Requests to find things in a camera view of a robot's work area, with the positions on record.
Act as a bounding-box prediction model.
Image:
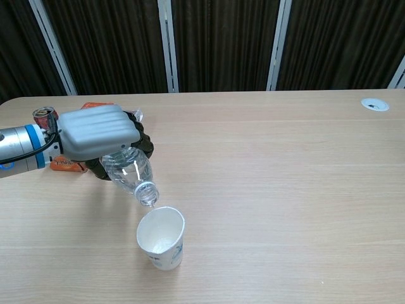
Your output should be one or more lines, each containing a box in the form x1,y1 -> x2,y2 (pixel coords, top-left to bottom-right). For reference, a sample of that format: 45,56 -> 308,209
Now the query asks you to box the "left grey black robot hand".
58,104 -> 155,182

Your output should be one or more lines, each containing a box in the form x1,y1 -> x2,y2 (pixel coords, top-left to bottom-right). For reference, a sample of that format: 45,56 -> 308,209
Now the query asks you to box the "transparent plastic water bottle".
100,146 -> 160,208

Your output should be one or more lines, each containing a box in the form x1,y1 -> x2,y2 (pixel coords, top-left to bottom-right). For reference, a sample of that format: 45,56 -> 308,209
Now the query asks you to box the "white paper cup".
136,206 -> 186,272

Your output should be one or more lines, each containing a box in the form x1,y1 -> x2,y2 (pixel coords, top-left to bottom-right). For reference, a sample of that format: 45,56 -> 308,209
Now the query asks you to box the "orange cardboard box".
49,101 -> 115,173

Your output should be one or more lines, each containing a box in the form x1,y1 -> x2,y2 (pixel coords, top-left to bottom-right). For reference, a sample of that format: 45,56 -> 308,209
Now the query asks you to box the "red soda can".
32,107 -> 60,129

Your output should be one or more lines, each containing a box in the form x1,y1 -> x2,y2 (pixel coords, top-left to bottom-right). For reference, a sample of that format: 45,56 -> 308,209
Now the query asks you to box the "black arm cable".
0,115 -> 61,167

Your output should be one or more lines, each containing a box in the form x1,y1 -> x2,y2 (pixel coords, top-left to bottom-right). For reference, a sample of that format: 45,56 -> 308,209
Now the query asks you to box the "white partition post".
28,0 -> 78,96
387,55 -> 405,89
157,0 -> 180,93
266,0 -> 292,92

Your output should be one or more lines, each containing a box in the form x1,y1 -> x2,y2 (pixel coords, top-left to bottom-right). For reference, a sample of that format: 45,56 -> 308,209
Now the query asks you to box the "white round cable grommet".
361,98 -> 390,112

